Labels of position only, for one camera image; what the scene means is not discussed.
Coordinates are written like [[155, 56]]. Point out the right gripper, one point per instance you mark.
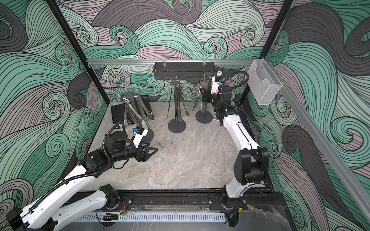
[[206, 97]]

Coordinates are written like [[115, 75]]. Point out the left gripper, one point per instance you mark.
[[144, 156]]

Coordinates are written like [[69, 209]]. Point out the dark slim steel tongs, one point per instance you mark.
[[183, 101]]

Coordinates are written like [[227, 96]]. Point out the black locking tongs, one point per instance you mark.
[[177, 100]]

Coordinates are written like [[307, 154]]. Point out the long steel tweezers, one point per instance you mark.
[[169, 105]]

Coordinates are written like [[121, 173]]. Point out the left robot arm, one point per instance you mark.
[[50, 213]]

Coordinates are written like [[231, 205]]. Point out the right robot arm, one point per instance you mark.
[[251, 165]]

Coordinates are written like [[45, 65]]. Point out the right grey utensil stand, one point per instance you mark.
[[203, 115]]

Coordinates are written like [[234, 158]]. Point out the grey utensil stand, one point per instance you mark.
[[203, 115], [150, 135], [176, 125]]

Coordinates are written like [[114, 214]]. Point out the middle grey utensil stand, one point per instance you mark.
[[176, 125]]

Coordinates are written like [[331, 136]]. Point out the left grey utensil stand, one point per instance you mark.
[[150, 135]]

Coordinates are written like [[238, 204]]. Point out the black aluminium case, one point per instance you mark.
[[119, 110]]

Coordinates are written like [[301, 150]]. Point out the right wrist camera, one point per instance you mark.
[[216, 83]]

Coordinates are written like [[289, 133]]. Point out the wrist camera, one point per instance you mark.
[[216, 83], [118, 140]]

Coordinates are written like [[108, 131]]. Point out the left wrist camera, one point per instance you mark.
[[118, 140]]

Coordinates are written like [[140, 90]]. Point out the aluminium wall rail back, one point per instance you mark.
[[164, 61]]

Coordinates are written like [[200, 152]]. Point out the aluminium wall rail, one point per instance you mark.
[[164, 61], [344, 173]]

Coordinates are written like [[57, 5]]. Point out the clear acrylic wall box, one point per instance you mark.
[[263, 81]]

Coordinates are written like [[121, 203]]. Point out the white slotted cable duct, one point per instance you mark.
[[158, 217]]

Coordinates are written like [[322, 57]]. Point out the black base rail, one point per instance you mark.
[[210, 198]]

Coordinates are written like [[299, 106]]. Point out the aluminium wall rail right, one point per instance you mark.
[[344, 173]]

